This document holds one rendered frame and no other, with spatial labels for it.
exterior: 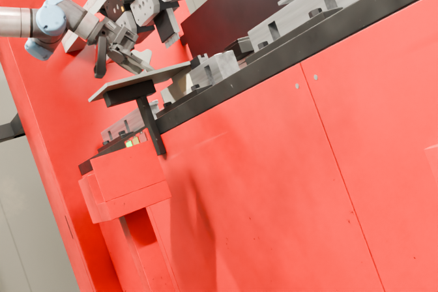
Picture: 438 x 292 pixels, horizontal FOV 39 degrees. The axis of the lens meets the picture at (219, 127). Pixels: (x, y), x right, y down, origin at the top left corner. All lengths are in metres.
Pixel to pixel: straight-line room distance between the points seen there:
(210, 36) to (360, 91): 1.65
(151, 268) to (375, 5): 0.88
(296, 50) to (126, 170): 0.54
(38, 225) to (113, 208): 3.06
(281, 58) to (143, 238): 0.61
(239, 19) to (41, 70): 0.84
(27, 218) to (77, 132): 1.96
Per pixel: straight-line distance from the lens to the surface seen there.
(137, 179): 1.49
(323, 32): 1.10
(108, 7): 2.16
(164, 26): 1.89
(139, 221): 1.56
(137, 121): 2.20
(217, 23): 2.59
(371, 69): 1.04
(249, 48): 1.92
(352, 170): 1.14
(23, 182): 4.52
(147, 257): 1.57
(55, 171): 2.56
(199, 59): 1.74
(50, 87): 2.63
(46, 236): 4.52
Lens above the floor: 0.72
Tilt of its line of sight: 2 degrees up
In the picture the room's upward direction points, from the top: 20 degrees counter-clockwise
